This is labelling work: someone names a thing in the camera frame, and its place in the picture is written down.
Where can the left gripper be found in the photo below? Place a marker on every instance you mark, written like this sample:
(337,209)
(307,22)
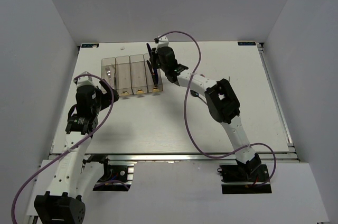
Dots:
(104,97)

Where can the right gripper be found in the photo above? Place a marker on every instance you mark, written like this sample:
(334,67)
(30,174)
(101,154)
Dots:
(153,55)

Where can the black knife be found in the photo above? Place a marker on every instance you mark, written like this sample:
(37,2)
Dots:
(152,72)

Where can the fork with pink handle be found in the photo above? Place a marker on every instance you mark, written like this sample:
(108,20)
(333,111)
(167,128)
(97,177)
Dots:
(108,73)

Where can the black spoon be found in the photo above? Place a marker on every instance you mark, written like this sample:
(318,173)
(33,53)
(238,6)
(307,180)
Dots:
(196,95)

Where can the iridescent blue knife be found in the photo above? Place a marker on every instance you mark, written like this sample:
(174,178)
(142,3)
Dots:
(155,77)

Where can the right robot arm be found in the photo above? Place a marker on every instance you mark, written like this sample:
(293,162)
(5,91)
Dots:
(223,104)

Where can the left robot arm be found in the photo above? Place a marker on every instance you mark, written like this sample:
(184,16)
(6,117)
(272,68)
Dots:
(63,201)

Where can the smoky clear container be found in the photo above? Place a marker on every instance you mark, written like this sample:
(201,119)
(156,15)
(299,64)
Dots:
(150,85)
(123,76)
(108,62)
(139,82)

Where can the blue label sticker left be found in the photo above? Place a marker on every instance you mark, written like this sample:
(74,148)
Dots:
(89,45)

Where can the blue label sticker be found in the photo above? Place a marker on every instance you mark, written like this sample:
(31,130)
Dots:
(246,43)
(89,45)

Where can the blue label sticker right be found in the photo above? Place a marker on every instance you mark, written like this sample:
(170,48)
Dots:
(246,43)

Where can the white front panel board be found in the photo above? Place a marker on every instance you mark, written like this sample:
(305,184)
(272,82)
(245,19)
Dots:
(190,192)

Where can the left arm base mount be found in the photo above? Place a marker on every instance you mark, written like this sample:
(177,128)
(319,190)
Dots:
(115,176)

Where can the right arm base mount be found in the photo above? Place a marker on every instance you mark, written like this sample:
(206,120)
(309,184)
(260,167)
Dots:
(235,181)

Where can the aluminium table edge rail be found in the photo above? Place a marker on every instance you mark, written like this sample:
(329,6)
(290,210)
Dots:
(286,157)

